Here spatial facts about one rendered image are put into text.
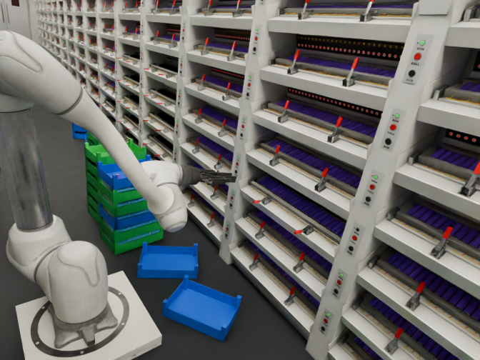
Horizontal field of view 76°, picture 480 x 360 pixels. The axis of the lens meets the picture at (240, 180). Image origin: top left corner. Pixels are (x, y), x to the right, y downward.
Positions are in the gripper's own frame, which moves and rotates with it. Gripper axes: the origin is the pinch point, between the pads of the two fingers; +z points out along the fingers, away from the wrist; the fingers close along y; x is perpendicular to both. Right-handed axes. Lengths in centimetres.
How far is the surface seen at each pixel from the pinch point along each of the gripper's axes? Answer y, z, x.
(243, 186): 6.4, 17.3, 7.3
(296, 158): -17.0, 20.5, -17.1
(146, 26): 147, 4, -59
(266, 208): -14.7, 15.6, 8.7
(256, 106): 6.7, 10.4, -32.8
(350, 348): -68, 28, 43
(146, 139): 145, 20, 27
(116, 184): 40, -35, 23
